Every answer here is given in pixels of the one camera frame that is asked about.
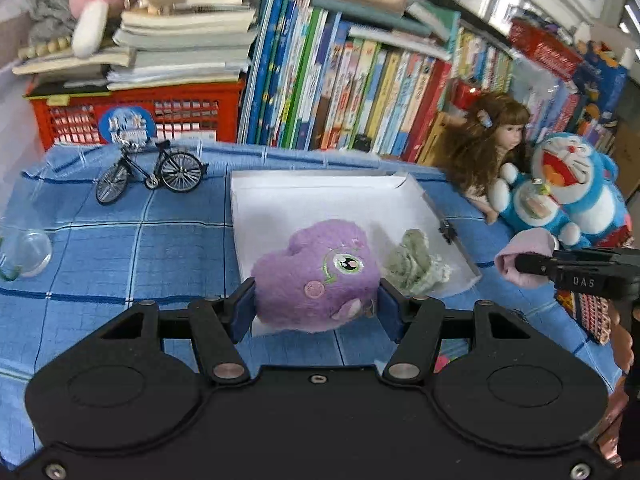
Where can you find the white box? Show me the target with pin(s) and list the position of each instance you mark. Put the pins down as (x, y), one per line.
(280, 210)

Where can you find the brown-haired doll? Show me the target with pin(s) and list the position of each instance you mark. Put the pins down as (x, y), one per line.
(480, 145)

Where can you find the purple plush toy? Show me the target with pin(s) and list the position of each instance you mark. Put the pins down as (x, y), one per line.
(310, 280)

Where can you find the small blue cat plush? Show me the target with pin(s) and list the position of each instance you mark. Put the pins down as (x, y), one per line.
(575, 160)

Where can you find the stack of worn books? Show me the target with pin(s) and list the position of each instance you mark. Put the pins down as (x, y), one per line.
(190, 35)

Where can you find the red plastic crate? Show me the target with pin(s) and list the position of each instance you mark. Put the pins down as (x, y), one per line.
(200, 112)

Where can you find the grey plush toy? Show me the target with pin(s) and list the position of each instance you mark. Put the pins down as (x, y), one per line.
(50, 10)

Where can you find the pink sock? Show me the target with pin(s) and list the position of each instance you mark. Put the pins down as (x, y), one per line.
(525, 245)

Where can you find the row of colourful books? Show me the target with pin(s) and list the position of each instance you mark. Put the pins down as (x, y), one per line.
(340, 85)

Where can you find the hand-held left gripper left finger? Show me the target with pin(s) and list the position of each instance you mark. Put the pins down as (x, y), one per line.
(244, 307)

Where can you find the blue cardboard box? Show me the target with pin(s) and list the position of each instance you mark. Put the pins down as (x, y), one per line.
(602, 77)

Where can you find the red drink can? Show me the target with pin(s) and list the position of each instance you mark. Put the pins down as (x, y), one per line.
(465, 94)

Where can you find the clear glass mug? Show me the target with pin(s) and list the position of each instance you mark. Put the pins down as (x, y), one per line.
(27, 252)

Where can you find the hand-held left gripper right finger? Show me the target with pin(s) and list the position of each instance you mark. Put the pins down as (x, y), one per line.
(391, 310)

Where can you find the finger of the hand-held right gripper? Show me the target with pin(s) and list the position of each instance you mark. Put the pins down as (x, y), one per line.
(537, 264)

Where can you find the black model bicycle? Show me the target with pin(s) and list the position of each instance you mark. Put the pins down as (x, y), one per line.
(170, 167)

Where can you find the large blue cat plush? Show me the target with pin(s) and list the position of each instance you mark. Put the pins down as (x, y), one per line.
(607, 210)

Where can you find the blue checked tablecloth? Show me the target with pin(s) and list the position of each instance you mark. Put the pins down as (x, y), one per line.
(125, 250)

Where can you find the patterned knitted cloth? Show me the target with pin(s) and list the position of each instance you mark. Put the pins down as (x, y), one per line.
(590, 315)

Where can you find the person's right hand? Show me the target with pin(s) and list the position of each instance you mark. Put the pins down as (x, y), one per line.
(621, 340)

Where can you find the red plastic basket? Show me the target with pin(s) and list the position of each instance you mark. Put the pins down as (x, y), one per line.
(545, 50)

